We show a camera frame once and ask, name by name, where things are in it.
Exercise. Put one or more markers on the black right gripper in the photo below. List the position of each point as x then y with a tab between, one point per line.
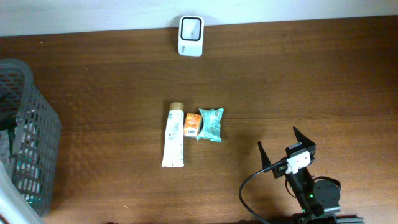
311	146

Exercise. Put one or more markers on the teal snack packet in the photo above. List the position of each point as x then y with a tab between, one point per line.
211	129

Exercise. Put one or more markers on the orange tissue pack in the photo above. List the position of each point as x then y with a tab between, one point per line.
192	125

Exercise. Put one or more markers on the white tube gold cap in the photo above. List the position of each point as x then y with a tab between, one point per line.
173	145

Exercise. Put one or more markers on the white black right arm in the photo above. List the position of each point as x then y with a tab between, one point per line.
318	197

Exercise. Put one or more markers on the white barcode scanner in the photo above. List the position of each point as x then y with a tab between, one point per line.
190	36

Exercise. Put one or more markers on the grey plastic basket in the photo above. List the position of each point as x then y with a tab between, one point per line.
30	136

